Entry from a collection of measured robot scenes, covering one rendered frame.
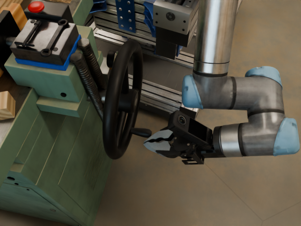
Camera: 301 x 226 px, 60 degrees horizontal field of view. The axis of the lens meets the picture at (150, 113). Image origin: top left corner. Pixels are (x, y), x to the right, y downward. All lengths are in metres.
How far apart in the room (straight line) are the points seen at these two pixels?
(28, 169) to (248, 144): 0.48
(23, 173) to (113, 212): 0.80
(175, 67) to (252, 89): 0.97
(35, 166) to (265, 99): 0.54
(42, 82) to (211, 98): 0.35
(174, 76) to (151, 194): 0.64
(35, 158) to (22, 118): 0.12
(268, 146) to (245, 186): 0.90
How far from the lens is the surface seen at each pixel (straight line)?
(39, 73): 0.55
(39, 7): 0.57
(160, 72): 1.49
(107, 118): 0.51
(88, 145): 1.00
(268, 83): 0.61
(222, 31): 0.54
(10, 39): 0.63
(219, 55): 0.55
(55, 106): 0.60
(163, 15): 0.98
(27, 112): 0.60
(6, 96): 0.56
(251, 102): 0.60
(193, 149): 0.62
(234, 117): 1.64
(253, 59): 1.98
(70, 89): 0.55
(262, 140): 0.58
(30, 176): 0.67
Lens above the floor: 1.34
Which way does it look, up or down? 58 degrees down
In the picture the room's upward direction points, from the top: straight up
